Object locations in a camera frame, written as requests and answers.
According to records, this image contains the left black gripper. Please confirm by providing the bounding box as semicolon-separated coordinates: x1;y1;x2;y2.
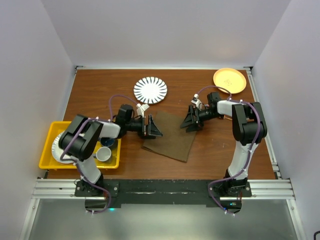
125;114;162;138

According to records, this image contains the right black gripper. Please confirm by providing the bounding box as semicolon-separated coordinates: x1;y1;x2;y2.
180;104;223;133

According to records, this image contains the brown cloth napkin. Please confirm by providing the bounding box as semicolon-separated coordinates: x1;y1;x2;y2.
142;111;196;163

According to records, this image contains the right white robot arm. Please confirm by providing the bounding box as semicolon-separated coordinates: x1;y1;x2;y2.
180;92;268;197

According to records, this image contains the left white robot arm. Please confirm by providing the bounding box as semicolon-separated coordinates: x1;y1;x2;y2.
58;103;163;197

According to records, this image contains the copper spoon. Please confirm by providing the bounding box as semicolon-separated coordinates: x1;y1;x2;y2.
219;115;233;121

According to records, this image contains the white blue striped plate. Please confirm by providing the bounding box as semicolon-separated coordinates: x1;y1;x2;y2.
133;76;168;105

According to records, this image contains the dark blue mug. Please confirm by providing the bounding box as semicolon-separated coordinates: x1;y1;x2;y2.
99;137;116;147

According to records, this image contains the white grey mug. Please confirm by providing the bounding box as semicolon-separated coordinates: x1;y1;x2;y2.
93;146;113;163

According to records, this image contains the orange plate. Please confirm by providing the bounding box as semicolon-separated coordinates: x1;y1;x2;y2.
213;68;247;94

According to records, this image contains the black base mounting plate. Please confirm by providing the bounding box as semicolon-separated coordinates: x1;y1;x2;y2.
74;179;252;211

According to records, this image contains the white paper plate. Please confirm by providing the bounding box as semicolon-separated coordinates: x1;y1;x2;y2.
51;132;75;164

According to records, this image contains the yellow plastic bin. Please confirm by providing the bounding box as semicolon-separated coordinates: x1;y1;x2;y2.
38;121;121;170

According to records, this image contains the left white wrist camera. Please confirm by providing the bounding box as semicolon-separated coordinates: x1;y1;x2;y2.
136;103;150;118

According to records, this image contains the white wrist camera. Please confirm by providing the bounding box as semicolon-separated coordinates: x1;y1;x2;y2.
191;93;203;110
136;103;150;118

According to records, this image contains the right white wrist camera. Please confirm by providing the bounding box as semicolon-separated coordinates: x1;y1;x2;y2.
191;93;203;110

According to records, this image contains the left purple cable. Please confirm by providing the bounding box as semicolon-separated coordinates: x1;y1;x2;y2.
59;94;141;215

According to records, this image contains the aluminium frame rail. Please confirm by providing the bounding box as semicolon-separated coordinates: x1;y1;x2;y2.
31;179;295;200

